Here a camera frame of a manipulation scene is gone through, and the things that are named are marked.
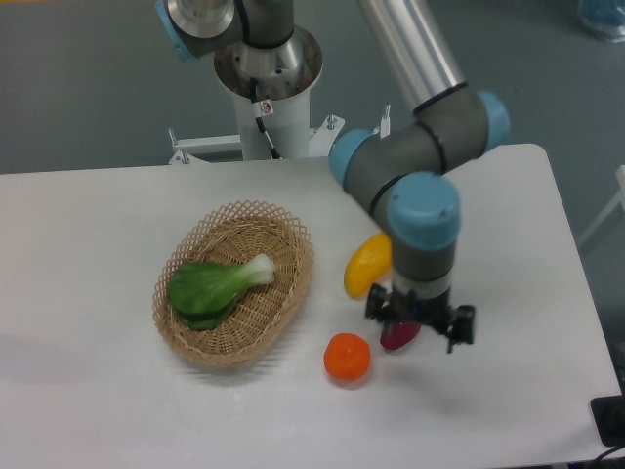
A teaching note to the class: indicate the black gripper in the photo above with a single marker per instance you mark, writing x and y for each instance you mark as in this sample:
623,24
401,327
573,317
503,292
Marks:
425,302

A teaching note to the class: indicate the orange tangerine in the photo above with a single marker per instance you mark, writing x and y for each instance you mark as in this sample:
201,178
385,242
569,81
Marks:
347,357

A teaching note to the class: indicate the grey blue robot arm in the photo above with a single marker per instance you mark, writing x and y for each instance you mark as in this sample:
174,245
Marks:
397,178

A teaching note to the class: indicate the purple sweet potato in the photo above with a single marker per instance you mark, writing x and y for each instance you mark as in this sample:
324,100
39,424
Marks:
396,335

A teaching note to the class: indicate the yellow mango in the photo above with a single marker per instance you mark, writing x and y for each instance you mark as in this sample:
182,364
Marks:
370,262

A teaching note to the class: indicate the woven wicker basket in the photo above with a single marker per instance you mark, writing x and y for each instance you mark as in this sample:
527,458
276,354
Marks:
231,235

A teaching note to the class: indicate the black device at table edge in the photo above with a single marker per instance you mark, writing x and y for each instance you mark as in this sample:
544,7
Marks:
608,413

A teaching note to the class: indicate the green bok choy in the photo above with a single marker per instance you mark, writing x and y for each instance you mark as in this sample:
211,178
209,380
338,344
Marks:
206,294

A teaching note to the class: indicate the blue bag in background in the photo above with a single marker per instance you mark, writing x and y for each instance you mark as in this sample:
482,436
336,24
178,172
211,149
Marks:
603,18

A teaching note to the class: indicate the white frame at right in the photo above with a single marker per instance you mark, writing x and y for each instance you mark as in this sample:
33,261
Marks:
607,218

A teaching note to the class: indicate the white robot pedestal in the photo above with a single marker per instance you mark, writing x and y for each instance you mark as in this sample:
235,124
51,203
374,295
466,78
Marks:
271,95

